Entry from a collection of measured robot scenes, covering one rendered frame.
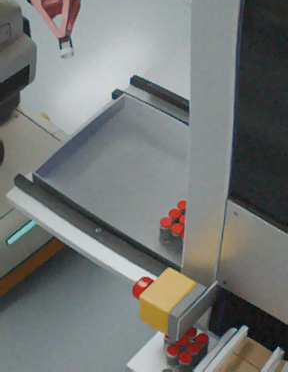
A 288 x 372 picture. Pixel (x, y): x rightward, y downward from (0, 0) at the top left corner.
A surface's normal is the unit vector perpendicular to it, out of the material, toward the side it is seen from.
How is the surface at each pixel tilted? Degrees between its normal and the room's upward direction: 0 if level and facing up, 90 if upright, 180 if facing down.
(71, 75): 0
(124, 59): 0
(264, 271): 90
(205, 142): 90
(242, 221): 90
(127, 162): 0
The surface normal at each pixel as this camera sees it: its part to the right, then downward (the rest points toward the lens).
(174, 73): 0.00, -0.68
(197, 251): -0.61, 0.58
